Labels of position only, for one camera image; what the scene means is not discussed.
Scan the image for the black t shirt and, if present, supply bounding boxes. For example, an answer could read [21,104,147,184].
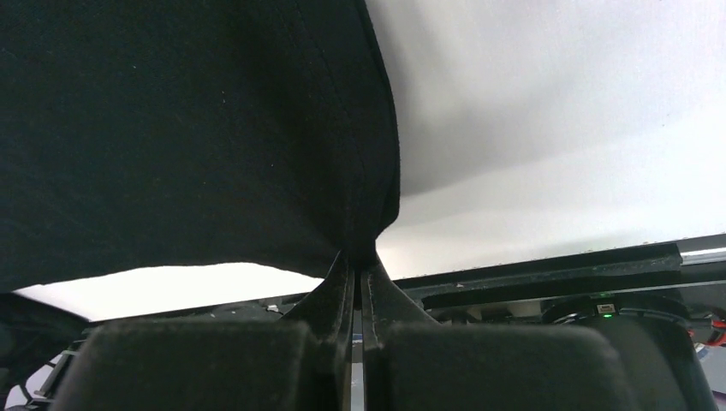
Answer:
[0,0,402,392]

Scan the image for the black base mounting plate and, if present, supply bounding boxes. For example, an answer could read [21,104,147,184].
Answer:
[85,242,726,325]

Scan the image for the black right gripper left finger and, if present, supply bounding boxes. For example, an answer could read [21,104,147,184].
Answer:
[52,253,354,410]

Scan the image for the aluminium frame rail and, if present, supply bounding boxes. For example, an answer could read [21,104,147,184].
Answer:
[677,234,726,266]

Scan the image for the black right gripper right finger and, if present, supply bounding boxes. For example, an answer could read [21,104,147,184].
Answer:
[360,265,639,410]

